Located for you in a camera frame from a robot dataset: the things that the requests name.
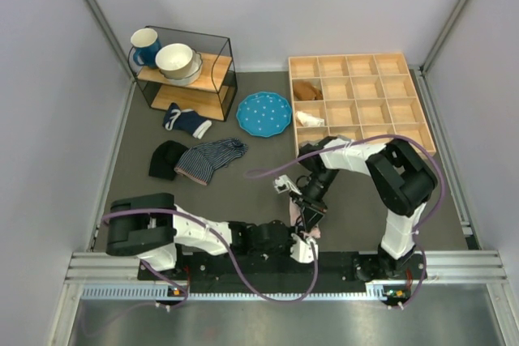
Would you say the striped blue underwear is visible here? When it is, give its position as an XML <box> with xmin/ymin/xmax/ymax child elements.
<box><xmin>174</xmin><ymin>138</ymin><xmax>248</xmax><ymax>186</ymax></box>

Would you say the black wire wooden shelf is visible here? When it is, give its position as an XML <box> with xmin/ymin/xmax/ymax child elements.
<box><xmin>127</xmin><ymin>26</ymin><xmax>238</xmax><ymax>122</ymax></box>

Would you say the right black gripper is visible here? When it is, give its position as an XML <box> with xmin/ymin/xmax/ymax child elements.
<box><xmin>290</xmin><ymin>167</ymin><xmax>341</xmax><ymax>232</ymax></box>

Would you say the black folded cloth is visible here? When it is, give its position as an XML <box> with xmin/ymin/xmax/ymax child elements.
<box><xmin>148</xmin><ymin>140</ymin><xmax>188</xmax><ymax>181</ymax></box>

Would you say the grey cable duct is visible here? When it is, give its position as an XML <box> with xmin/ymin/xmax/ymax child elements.
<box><xmin>80</xmin><ymin>283</ymin><xmax>410</xmax><ymax>302</ymax></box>

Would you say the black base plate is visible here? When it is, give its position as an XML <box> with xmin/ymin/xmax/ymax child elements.
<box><xmin>161</xmin><ymin>251</ymin><xmax>422</xmax><ymax>294</ymax></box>

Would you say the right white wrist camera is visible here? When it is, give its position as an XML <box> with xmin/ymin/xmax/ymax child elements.
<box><xmin>273</xmin><ymin>175</ymin><xmax>302</xmax><ymax>195</ymax></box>

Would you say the white rolled cloth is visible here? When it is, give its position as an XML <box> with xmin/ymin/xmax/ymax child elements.
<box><xmin>295</xmin><ymin>111</ymin><xmax>325</xmax><ymax>127</ymax></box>

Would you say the navy white sock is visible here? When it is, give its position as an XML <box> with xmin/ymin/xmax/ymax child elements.
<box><xmin>162</xmin><ymin>103</ymin><xmax>212</xmax><ymax>139</ymax></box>

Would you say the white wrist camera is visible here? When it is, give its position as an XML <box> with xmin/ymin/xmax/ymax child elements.
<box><xmin>273</xmin><ymin>175</ymin><xmax>302</xmax><ymax>195</ymax></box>
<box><xmin>290</xmin><ymin>233</ymin><xmax>319</xmax><ymax>263</ymax></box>

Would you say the pink underwear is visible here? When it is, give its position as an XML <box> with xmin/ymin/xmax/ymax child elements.
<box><xmin>289</xmin><ymin>199</ymin><xmax>321</xmax><ymax>239</ymax></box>

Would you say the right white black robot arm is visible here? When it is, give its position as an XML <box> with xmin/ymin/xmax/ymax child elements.
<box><xmin>290</xmin><ymin>136</ymin><xmax>438</xmax><ymax>281</ymax></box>

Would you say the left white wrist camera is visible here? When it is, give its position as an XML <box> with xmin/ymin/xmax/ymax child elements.
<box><xmin>290</xmin><ymin>233</ymin><xmax>319</xmax><ymax>263</ymax></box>

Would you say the wooden compartment tray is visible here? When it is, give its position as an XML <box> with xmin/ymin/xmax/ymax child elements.
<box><xmin>288</xmin><ymin>52</ymin><xmax>436</xmax><ymax>155</ymax></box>

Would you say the blue dotted plate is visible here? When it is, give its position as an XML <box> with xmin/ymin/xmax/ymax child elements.
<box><xmin>236</xmin><ymin>92</ymin><xmax>293</xmax><ymax>138</ymax></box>

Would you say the brown rolled cloth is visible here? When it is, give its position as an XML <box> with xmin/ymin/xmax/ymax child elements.
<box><xmin>293</xmin><ymin>80</ymin><xmax>323</xmax><ymax>101</ymax></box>

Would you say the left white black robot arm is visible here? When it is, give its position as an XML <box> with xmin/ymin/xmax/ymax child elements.
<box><xmin>103</xmin><ymin>193</ymin><xmax>312</xmax><ymax>279</ymax></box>

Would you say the aluminium frame rail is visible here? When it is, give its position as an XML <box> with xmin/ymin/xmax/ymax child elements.
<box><xmin>65</xmin><ymin>250</ymin><xmax>508</xmax><ymax>284</ymax></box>

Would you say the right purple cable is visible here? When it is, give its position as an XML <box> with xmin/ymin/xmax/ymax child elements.
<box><xmin>246</xmin><ymin>134</ymin><xmax>447</xmax><ymax>310</ymax></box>

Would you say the blue enamel mug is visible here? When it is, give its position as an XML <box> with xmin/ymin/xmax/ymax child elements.
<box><xmin>131</xmin><ymin>28</ymin><xmax>162</xmax><ymax>69</ymax></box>

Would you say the white bowl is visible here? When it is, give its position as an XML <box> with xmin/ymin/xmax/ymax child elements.
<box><xmin>155</xmin><ymin>43</ymin><xmax>195</xmax><ymax>79</ymax></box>

